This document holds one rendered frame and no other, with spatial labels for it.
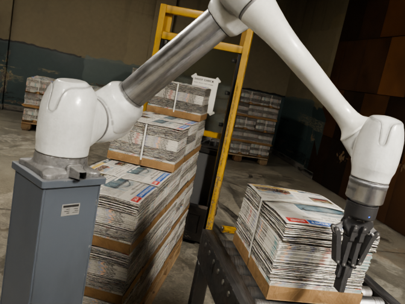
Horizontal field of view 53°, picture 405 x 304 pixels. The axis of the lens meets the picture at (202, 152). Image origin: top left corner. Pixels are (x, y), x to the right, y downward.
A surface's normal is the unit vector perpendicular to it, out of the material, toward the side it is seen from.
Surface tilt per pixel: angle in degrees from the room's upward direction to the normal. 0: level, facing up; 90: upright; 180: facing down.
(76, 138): 92
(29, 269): 90
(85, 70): 90
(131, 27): 90
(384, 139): 81
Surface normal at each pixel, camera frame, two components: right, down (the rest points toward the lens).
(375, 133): -0.64, -0.16
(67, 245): 0.72, 0.26
